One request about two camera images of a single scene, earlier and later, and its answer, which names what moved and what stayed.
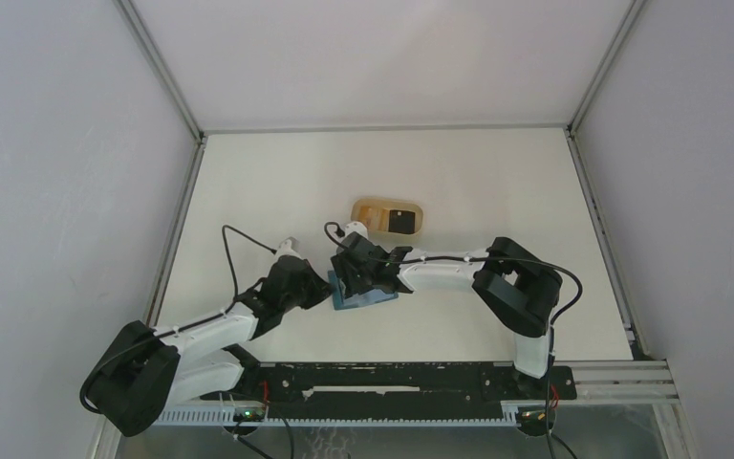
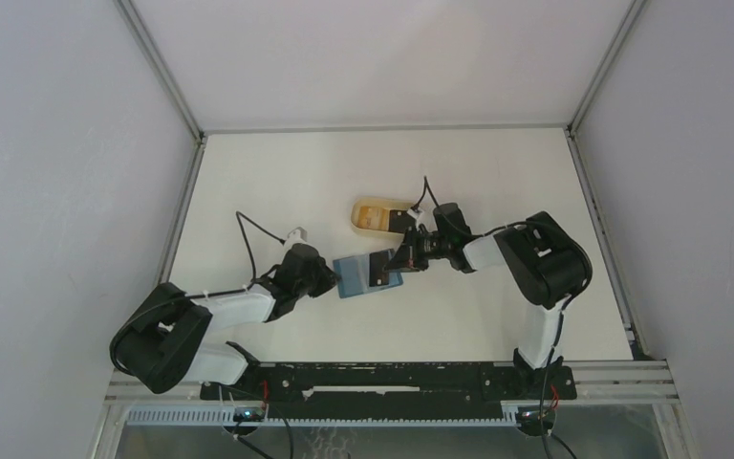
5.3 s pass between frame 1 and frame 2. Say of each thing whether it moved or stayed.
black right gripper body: moved
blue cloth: moved
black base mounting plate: stayed
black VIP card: stayed
